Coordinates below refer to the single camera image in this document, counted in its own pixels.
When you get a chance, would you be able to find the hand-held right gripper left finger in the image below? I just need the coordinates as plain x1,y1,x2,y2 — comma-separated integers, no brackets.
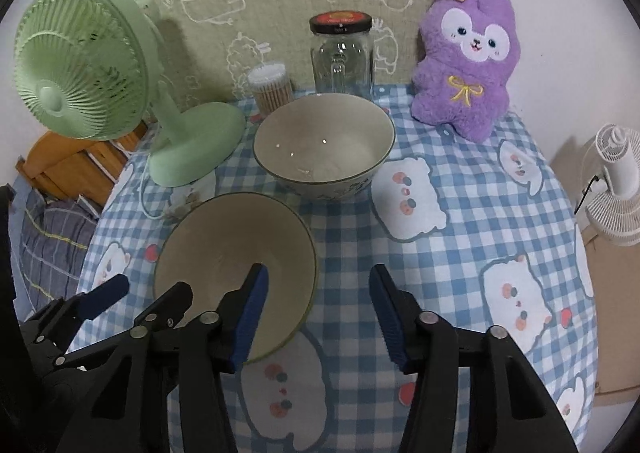
55,263,271,453

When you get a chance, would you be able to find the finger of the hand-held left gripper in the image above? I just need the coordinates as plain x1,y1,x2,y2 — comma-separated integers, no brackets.
52,281,194,366
20,274,131,339

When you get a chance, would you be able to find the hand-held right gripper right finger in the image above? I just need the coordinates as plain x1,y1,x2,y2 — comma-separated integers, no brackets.
369,264,581,453

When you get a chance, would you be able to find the cream bowl blue floral print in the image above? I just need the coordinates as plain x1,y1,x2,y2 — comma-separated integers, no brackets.
154,193,318,364
253,94,396,204

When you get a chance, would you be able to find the grey plaid pillow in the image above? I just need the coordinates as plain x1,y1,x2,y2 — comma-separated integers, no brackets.
10,183,101,324

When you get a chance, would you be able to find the blue checked bear tablecloth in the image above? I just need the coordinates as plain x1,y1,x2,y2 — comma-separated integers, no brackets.
67,83,598,453

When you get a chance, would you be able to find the orange wooden chair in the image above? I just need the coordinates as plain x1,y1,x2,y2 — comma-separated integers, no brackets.
15,120,148,206

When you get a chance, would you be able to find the green desk fan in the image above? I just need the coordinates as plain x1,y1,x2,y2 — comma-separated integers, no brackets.
14,0,247,189

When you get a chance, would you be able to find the clear cotton swab container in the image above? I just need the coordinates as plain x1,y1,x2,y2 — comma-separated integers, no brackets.
248,66,293,114

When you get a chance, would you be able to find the purple plush bunny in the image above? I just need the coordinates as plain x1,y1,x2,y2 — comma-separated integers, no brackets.
411,0,523,143

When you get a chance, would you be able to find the glass jar with dark lid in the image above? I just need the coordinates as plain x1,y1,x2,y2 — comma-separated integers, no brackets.
309,10,376,99

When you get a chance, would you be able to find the white standing fan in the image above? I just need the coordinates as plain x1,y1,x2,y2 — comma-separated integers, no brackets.
575,123,640,246

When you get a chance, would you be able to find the black fan cable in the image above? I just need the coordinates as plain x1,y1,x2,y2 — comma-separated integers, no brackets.
574,176,601,214

